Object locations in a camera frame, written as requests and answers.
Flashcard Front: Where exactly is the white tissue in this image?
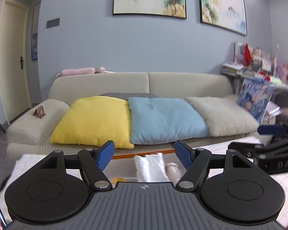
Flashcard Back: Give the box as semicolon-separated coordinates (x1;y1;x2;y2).
134;153;170;183

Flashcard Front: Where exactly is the brown scouring sponge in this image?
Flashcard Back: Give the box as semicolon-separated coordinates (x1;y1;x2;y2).
165;163;181;185

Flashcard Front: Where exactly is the yellow snack bag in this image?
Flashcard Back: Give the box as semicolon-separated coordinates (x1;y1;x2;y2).
110;177;129;187

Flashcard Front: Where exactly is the lemon pattern checked tablecloth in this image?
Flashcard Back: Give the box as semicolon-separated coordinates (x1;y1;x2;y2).
0;140;288;229

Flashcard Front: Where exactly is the orange cardboard box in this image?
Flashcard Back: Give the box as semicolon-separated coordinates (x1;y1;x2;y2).
112;149;175;159

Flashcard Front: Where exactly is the blue anime picture board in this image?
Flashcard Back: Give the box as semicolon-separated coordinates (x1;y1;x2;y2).
237;79;274;124

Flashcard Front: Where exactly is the yellow cushion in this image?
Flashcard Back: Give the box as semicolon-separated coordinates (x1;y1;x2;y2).
50;96;135;149

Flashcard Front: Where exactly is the beige grey cushion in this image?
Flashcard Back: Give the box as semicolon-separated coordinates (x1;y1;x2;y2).
185;95;259;137

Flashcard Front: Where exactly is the light blue cushion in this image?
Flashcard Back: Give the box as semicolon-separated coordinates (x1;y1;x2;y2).
128;98;209;145

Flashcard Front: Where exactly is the cluttered side shelf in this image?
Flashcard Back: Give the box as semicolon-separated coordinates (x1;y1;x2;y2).
221;42;288;94

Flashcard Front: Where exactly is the beige sofa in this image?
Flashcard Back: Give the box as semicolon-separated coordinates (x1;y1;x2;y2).
6;71;277;162

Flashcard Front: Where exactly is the small brown phone stand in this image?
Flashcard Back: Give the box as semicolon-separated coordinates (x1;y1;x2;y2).
33;105;46;119

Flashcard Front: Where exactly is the pink plush toy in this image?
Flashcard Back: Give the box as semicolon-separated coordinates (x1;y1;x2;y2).
56;67;106;77

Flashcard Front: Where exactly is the cream door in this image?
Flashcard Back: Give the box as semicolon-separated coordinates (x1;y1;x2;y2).
0;0;32;124

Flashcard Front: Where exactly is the right landscape painting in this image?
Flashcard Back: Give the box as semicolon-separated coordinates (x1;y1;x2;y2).
199;0;247;36

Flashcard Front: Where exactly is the grey wall switch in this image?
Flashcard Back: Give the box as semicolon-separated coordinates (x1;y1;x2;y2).
46;18;60;28

